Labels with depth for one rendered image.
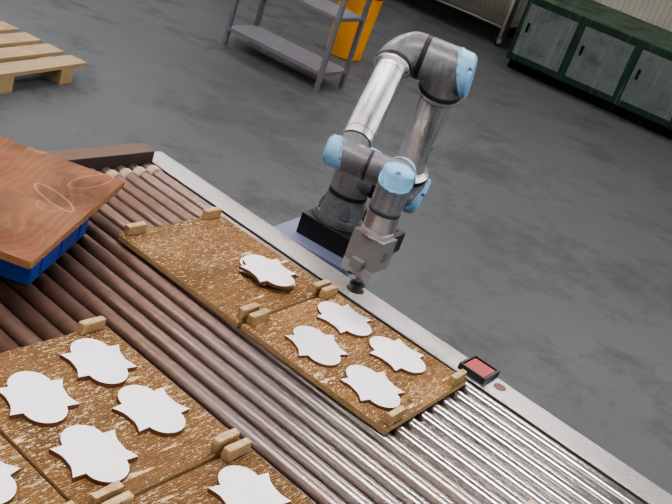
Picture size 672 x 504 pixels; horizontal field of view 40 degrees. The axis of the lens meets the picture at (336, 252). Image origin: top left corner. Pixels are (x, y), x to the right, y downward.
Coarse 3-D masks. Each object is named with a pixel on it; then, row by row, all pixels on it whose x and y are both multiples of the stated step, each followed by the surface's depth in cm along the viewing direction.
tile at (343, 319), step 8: (320, 304) 222; (328, 304) 224; (336, 304) 225; (320, 312) 219; (328, 312) 220; (336, 312) 221; (344, 312) 223; (352, 312) 224; (320, 320) 217; (328, 320) 217; (336, 320) 218; (344, 320) 219; (352, 320) 220; (360, 320) 222; (368, 320) 223; (336, 328) 215; (344, 328) 216; (352, 328) 217; (360, 328) 218; (368, 328) 219; (360, 336) 216; (368, 336) 217
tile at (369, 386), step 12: (348, 372) 200; (360, 372) 201; (372, 372) 203; (384, 372) 204; (348, 384) 196; (360, 384) 197; (372, 384) 198; (384, 384) 200; (360, 396) 193; (372, 396) 194; (384, 396) 196; (396, 396) 197; (384, 408) 192
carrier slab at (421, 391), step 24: (288, 312) 216; (312, 312) 219; (360, 312) 227; (264, 336) 203; (336, 336) 213; (384, 336) 220; (288, 360) 199; (360, 360) 207; (432, 360) 217; (336, 384) 196; (408, 384) 204; (432, 384) 208; (360, 408) 190; (408, 408) 196; (384, 432) 187
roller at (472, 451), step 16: (144, 208) 244; (160, 224) 240; (416, 416) 200; (432, 416) 199; (448, 432) 196; (464, 448) 194; (480, 464) 192; (496, 464) 191; (512, 480) 188; (528, 496) 186; (544, 496) 186
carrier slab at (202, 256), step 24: (120, 240) 224; (144, 240) 225; (168, 240) 229; (192, 240) 233; (216, 240) 237; (240, 240) 241; (168, 264) 218; (192, 264) 222; (216, 264) 226; (288, 264) 238; (192, 288) 212; (216, 288) 215; (240, 288) 219; (264, 288) 222; (216, 312) 208
